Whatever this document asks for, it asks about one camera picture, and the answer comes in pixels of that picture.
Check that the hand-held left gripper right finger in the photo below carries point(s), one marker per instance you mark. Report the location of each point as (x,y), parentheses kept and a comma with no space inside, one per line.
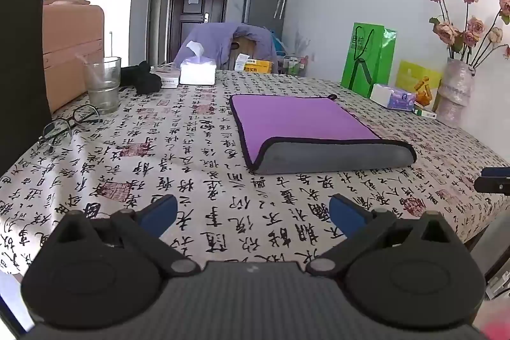
(346,215)

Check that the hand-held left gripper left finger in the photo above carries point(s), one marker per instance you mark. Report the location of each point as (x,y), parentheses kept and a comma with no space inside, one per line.
(161,211)

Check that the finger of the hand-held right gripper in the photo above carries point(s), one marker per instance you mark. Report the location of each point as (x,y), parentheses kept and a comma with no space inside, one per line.
(492,184)

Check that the purple and grey towel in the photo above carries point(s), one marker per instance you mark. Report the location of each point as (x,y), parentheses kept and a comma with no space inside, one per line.
(303,125)

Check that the calligraphy print tablecloth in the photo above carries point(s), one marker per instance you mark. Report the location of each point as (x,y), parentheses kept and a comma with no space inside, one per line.
(159,149)

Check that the white textured vase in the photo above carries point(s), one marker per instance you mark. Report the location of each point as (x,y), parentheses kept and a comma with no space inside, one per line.
(456,93)

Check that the small green box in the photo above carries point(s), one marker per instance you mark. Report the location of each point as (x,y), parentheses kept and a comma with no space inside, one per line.
(424,113)

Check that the purple and white tissue pack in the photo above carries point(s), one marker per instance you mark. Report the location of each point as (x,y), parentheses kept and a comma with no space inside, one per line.
(392,97)

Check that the yellow paper bag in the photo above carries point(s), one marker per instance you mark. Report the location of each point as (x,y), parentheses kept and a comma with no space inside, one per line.
(418,79)

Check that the flat white and red box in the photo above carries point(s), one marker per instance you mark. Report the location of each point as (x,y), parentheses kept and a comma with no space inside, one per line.
(167,79)

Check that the black cloth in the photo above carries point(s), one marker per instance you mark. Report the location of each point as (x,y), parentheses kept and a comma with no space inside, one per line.
(143,79)

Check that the clear drinking glass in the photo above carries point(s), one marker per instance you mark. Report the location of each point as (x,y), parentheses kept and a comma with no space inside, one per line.
(103,89)

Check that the green paper bag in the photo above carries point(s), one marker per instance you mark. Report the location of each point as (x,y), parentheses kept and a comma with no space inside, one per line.
(366,61)

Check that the dried pink roses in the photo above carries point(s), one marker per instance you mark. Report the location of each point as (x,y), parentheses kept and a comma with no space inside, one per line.
(446,31)

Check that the yellow box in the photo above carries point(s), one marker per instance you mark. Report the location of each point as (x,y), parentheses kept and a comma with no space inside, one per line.
(259,66)

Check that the purple jacket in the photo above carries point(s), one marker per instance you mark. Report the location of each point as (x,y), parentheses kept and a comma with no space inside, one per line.
(215,39)

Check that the wooden chair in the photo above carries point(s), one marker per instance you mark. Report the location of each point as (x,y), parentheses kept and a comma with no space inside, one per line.
(241,45)

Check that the blue plastic bag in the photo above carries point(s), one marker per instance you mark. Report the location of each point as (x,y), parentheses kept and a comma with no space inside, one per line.
(277,43)

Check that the pink upholstered furniture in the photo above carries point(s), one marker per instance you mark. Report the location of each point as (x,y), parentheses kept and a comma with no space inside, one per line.
(71,45)

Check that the black panel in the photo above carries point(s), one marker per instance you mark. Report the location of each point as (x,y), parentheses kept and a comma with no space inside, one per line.
(22,57)

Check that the dark brown door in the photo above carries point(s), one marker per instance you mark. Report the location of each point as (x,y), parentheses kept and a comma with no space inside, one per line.
(197,1)

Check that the grey refrigerator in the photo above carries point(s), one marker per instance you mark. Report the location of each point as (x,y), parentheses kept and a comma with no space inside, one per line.
(259,5)

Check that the black frame eyeglasses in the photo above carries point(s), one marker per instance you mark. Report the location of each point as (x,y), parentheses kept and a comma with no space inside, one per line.
(85,113)

